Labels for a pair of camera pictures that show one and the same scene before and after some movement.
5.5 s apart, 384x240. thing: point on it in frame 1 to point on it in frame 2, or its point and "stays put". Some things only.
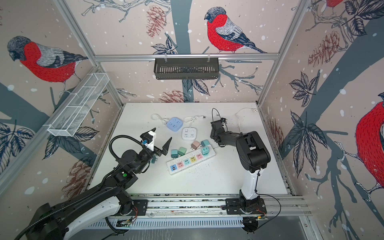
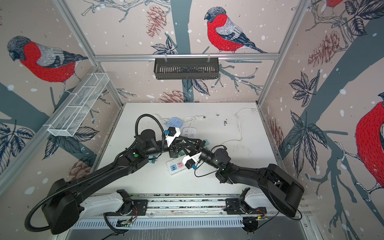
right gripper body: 214,134 to 207,155
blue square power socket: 175,124 stays put
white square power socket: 189,133 stays put
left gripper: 164,151 to 174,148
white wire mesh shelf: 70,118 stays put
